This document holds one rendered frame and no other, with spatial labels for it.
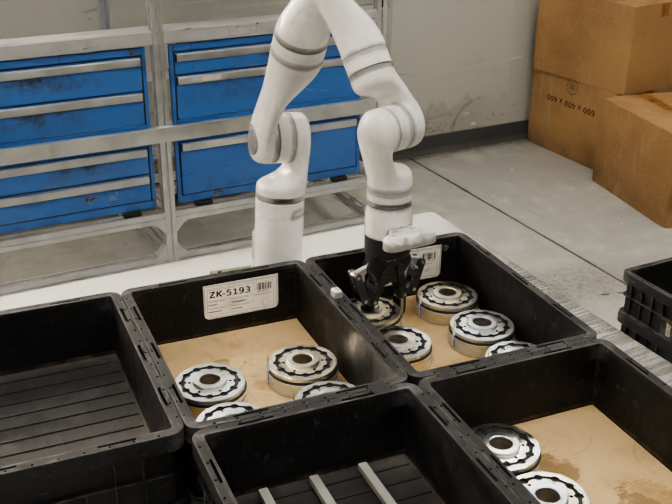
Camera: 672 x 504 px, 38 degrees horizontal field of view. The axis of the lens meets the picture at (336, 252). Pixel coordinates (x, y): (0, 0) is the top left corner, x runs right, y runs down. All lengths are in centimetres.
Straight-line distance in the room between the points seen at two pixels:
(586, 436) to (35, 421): 76
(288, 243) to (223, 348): 35
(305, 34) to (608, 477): 82
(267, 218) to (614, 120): 292
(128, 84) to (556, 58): 239
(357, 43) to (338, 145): 220
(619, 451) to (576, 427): 7
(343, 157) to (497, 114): 161
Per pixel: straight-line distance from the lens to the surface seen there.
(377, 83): 146
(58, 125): 328
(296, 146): 177
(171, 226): 349
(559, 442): 137
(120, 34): 324
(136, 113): 334
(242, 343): 156
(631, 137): 443
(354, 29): 148
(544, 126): 512
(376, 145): 145
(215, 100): 341
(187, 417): 122
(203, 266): 212
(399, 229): 151
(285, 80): 166
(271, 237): 182
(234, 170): 351
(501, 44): 504
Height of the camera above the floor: 161
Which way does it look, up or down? 25 degrees down
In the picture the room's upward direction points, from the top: straight up
